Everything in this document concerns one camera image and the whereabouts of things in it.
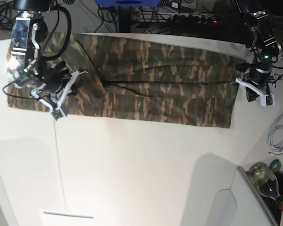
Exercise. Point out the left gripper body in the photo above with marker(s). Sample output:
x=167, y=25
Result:
x=259, y=76

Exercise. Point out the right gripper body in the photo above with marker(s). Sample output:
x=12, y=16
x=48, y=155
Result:
x=51, y=80

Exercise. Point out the camouflage t-shirt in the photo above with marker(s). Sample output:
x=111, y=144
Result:
x=148, y=81

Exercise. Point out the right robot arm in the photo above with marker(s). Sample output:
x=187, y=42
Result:
x=27, y=65

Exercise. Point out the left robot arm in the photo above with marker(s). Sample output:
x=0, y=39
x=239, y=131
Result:
x=266, y=49

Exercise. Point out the green tape roll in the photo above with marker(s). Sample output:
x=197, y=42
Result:
x=275, y=165

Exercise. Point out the clear glass bottle red cap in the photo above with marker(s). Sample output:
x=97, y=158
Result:
x=266, y=182

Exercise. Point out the blue box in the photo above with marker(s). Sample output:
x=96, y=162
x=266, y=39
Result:
x=119, y=3

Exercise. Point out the black power strip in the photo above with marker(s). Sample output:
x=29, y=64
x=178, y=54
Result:
x=195, y=18

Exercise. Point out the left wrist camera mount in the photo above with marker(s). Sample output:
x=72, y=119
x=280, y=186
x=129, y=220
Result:
x=265, y=93

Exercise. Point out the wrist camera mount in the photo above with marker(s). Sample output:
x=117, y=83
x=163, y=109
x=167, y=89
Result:
x=265, y=93
x=56, y=102

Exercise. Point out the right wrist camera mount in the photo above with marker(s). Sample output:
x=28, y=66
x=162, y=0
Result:
x=56, y=102

